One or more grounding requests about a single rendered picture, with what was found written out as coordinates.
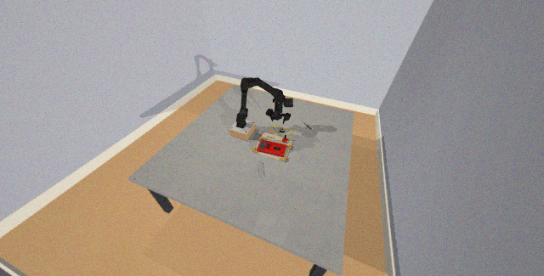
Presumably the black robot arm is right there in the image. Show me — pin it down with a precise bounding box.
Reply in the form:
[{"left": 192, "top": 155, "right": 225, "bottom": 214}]
[{"left": 236, "top": 77, "right": 293, "bottom": 128}]

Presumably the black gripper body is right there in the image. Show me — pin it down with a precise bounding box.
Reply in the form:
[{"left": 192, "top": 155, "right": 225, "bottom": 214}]
[{"left": 266, "top": 106, "right": 291, "bottom": 121}]

